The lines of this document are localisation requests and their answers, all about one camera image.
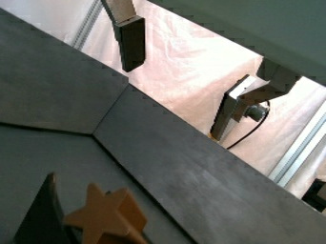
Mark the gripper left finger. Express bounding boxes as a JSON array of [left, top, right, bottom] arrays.
[[100, 0, 145, 71]]

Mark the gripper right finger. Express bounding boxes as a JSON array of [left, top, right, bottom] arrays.
[[209, 58, 302, 140]]

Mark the brown star prism block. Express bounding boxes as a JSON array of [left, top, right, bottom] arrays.
[[64, 183, 148, 244]]

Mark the dark grey curved fixture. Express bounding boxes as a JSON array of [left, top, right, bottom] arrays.
[[13, 173, 81, 244]]

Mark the external side camera on bracket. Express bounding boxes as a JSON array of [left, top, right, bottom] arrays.
[[244, 104, 268, 122]]

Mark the aluminium frame profile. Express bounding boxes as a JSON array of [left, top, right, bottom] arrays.
[[268, 101, 326, 187]]

